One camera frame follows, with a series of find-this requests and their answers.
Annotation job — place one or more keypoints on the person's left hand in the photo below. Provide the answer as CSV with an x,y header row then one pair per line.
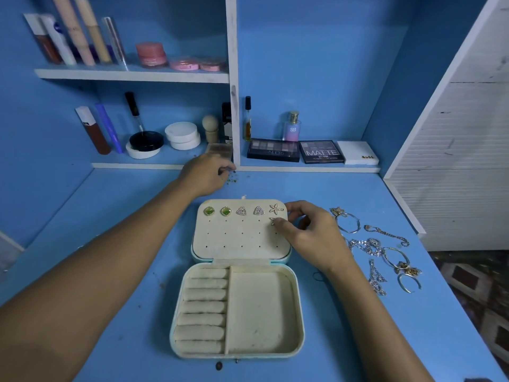
x,y
205,175

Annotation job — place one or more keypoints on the square brown powder compact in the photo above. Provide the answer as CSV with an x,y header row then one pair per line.
x,y
219,147

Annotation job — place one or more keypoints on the beige makeup sponge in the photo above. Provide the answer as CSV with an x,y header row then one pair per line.
x,y
210,125

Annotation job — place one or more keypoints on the pile of small earrings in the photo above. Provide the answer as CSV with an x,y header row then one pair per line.
x,y
233,178

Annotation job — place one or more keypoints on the person's left forearm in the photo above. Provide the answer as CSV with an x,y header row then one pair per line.
x,y
87,290

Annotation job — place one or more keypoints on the cream jewellery box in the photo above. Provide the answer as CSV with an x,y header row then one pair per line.
x,y
258,314

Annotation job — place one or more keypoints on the white bowl black inside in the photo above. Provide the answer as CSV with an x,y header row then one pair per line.
x,y
145,142

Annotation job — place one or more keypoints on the blue cosmetic tube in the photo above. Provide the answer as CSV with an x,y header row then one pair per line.
x,y
110,128

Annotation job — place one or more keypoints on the dark eyeshadow palette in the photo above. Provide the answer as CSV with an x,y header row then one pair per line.
x,y
273,149

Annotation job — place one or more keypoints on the white flat box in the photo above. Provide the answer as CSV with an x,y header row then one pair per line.
x,y
357,153

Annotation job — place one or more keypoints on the white shelf unit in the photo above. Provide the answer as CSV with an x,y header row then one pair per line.
x,y
233,43

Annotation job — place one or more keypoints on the white slatted cabinet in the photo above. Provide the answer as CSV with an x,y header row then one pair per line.
x,y
461,163

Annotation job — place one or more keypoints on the black makeup brush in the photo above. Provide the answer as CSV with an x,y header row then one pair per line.
x,y
133,109

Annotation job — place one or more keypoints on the thin dark cosmetic bottle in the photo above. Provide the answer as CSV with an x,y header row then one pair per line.
x,y
247,119

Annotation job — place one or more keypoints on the small pink perfume bottle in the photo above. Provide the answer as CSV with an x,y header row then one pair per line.
x,y
292,129

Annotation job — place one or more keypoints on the tall beige cosmetic tube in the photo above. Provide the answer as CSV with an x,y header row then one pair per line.
x,y
73,31

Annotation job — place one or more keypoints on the black cosmetic bottle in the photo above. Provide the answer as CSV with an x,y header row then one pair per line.
x,y
227,123

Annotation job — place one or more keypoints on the person's right forearm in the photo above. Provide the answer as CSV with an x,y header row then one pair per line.
x,y
378,330

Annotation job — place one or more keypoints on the person's right hand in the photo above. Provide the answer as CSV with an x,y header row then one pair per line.
x,y
310,233

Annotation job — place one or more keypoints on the white framed marbled panel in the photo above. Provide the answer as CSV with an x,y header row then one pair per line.
x,y
8,252

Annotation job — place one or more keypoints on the white tube blue label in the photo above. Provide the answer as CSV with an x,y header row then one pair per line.
x,y
60,42

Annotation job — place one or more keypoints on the pink round jar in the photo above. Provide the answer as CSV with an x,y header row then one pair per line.
x,y
151,54

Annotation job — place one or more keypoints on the pink flat compact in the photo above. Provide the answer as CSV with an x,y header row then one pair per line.
x,y
184,64
211,65

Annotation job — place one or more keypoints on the short beige cosmetic tube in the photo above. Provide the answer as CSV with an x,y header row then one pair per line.
x,y
93,31

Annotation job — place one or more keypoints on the brown lipstick tube white cap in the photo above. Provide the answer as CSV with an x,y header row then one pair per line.
x,y
95,133

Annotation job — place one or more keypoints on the green stud earring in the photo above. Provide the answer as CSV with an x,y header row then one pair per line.
x,y
208,211
225,211

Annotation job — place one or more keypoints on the black lettered eyeshadow palette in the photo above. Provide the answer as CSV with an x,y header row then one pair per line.
x,y
321,152

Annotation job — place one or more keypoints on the white round cream jar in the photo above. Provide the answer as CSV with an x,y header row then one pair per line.
x,y
184,135

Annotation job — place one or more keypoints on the small silver stud earring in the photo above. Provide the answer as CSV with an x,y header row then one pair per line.
x,y
276,209

